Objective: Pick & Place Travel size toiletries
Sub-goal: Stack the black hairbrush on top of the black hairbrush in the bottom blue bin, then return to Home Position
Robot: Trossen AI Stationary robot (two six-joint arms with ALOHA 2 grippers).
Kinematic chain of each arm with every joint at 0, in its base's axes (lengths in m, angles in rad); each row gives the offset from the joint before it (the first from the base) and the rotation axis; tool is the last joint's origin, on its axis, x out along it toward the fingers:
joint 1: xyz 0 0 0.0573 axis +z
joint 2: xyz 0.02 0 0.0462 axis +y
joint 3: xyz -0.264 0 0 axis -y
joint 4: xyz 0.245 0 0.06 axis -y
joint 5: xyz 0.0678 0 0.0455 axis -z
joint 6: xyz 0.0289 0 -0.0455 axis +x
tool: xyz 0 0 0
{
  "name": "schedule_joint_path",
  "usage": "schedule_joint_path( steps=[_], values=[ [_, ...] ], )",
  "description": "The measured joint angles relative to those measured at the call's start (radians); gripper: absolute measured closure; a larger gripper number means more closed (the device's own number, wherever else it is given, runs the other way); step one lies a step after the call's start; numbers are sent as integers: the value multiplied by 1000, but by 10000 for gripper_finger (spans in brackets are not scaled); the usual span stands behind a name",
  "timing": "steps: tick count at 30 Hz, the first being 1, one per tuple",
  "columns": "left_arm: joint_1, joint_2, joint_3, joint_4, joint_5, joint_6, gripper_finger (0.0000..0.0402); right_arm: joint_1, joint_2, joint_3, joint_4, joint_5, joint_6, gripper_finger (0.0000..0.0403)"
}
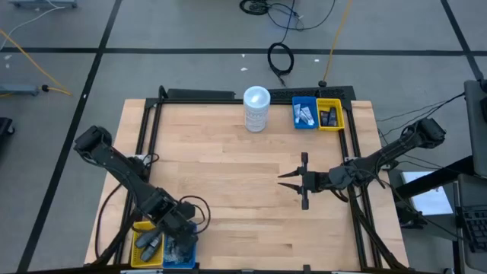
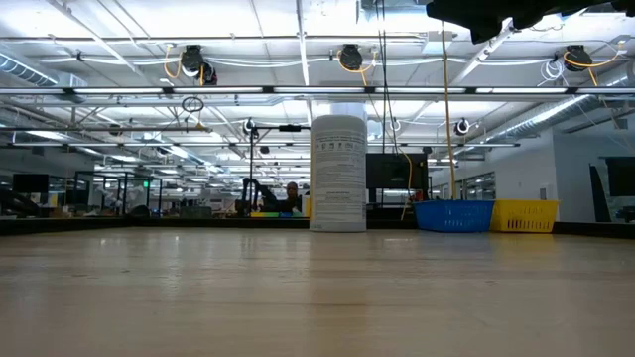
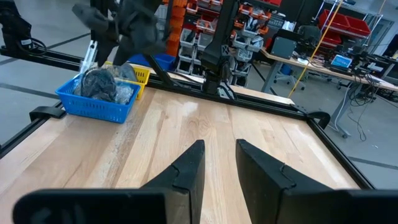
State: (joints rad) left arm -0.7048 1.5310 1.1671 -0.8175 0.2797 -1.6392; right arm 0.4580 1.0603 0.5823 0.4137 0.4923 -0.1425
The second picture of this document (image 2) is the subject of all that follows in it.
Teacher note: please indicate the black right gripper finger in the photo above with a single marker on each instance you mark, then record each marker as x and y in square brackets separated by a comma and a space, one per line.
[486, 34]
[471, 12]

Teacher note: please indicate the black wall screen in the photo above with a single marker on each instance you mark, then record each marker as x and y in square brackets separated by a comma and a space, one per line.
[622, 176]

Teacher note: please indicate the black monitor screen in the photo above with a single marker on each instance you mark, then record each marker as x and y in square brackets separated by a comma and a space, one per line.
[397, 171]

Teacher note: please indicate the person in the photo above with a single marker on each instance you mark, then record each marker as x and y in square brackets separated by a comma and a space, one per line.
[292, 196]

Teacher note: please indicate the long ceiling light bar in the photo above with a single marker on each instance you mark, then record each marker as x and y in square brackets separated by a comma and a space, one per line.
[317, 90]

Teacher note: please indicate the black table frame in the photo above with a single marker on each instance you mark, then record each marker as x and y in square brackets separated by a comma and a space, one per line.
[149, 223]

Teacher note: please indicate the white wipes canister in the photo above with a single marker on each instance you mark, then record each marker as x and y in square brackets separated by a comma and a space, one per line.
[338, 173]

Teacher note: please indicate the blue plastic basket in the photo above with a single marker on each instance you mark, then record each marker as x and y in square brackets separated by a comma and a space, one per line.
[454, 215]

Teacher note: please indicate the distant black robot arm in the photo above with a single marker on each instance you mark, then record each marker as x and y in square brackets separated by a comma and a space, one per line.
[255, 196]

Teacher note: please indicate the black camera stand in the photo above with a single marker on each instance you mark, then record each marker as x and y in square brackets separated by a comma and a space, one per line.
[251, 163]

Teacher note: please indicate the black slanted panel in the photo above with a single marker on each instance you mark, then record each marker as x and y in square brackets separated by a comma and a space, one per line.
[599, 198]

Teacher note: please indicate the small black desk monitor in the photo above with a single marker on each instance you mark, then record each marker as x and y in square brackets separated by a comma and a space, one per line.
[30, 182]

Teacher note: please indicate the silver ceiling duct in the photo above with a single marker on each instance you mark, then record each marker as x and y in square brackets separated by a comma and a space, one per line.
[546, 119]

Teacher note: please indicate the yellow plastic basket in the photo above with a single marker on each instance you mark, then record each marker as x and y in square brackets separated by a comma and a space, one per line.
[526, 215]

